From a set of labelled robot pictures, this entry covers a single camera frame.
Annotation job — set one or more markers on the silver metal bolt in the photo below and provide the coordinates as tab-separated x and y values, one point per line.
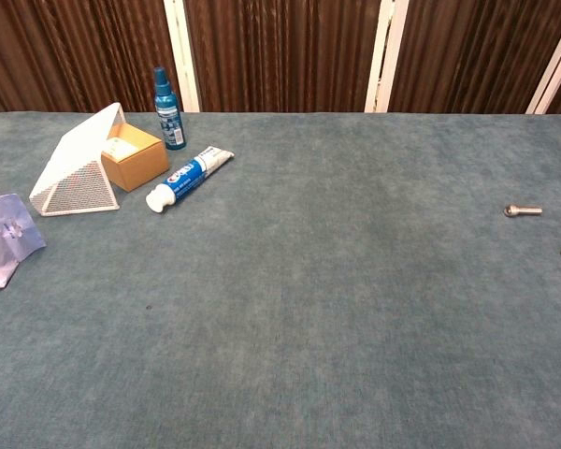
519	210

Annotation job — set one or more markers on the teal felt table cover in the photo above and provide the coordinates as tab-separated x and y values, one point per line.
280	327

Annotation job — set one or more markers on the blue white toothpaste tube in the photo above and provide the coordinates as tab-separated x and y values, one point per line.
187	178

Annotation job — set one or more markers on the brown cardboard box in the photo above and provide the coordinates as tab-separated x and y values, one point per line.
140	168

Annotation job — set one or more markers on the blue spray bottle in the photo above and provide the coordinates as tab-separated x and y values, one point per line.
168	117

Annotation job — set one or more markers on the white mesh desk organizer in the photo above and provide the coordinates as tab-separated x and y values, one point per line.
75	154

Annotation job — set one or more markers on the clear plastic bag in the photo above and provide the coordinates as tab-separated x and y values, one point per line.
4	234

